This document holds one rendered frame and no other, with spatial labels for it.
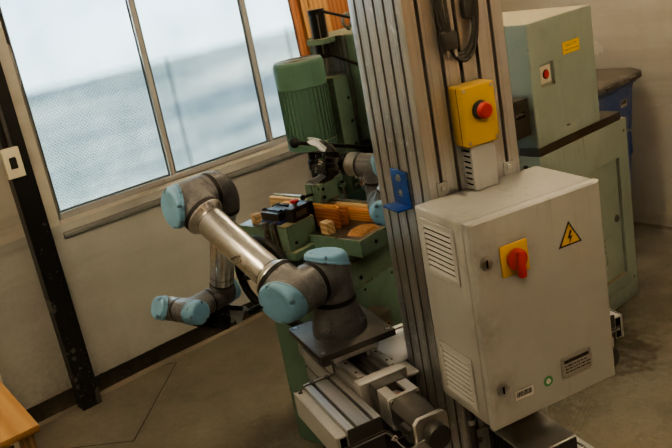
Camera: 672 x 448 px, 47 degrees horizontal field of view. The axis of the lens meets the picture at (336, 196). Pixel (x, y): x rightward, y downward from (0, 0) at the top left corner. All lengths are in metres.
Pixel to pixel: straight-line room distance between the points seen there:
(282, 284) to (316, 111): 0.88
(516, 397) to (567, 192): 0.45
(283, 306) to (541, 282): 0.64
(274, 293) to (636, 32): 3.10
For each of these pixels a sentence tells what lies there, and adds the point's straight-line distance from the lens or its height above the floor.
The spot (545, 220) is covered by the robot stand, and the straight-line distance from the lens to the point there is 1.66.
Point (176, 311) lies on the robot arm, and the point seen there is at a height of 0.85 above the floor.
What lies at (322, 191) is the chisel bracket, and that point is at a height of 1.01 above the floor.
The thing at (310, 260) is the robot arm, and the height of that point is 1.04.
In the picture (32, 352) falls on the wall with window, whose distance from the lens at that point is 3.85.
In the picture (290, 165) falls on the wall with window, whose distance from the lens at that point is 4.35.
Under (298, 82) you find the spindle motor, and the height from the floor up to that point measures 1.41.
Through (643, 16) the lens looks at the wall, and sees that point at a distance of 4.56.
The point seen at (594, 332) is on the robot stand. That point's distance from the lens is 1.84.
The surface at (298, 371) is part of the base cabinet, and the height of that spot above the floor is 0.32.
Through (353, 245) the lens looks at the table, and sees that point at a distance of 2.55.
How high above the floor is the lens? 1.76
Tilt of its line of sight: 16 degrees down
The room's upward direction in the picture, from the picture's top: 11 degrees counter-clockwise
